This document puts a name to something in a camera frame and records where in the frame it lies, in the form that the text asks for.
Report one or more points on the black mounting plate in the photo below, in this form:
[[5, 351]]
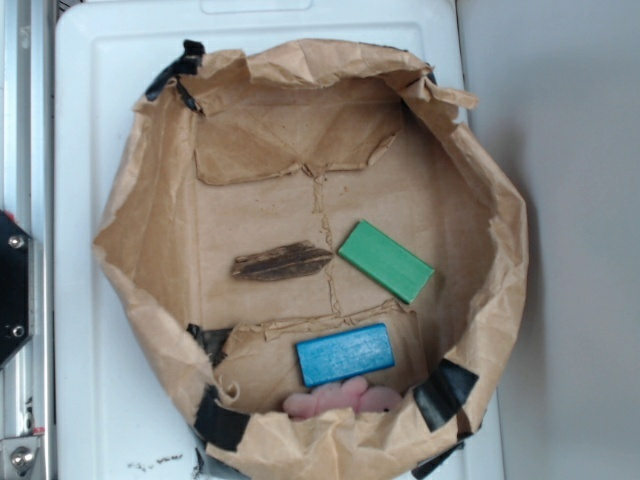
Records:
[[15, 288]]

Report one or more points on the brown paper bag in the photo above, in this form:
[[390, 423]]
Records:
[[301, 143]]

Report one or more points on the green rectangular block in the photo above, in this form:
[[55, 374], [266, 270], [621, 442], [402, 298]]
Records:
[[386, 262]]

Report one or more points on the blue rectangular block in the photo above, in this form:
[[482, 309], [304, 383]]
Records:
[[344, 355]]

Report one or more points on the aluminium frame rail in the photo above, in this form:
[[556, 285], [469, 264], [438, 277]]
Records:
[[28, 430]]

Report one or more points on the pink plush toy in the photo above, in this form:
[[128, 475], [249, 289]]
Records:
[[355, 393]]

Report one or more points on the white plastic bin lid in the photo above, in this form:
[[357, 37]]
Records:
[[114, 421]]

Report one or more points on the dark wood chip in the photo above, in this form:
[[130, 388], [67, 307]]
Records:
[[281, 263]]

